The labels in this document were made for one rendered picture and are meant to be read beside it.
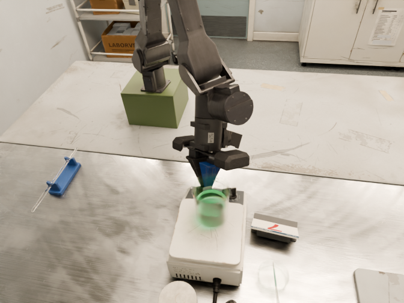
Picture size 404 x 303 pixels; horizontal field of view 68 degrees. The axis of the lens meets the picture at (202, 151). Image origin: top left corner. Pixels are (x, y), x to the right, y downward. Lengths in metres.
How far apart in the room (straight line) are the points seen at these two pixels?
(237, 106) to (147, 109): 0.39
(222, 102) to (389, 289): 0.43
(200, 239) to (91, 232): 0.26
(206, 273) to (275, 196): 0.25
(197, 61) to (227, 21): 2.94
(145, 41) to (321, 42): 2.35
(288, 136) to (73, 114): 0.65
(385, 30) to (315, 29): 0.54
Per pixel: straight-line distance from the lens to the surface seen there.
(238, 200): 0.61
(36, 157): 0.91
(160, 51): 0.75
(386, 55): 3.13
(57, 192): 0.78
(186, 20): 0.55
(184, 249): 0.52
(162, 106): 0.82
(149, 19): 0.71
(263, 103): 0.95
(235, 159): 0.53
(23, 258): 0.72
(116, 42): 2.79
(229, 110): 0.49
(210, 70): 0.55
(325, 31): 2.91
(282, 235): 0.62
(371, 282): 0.64
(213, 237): 0.53
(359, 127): 0.93
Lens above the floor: 1.45
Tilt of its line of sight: 45 degrees down
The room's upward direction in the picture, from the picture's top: 4 degrees counter-clockwise
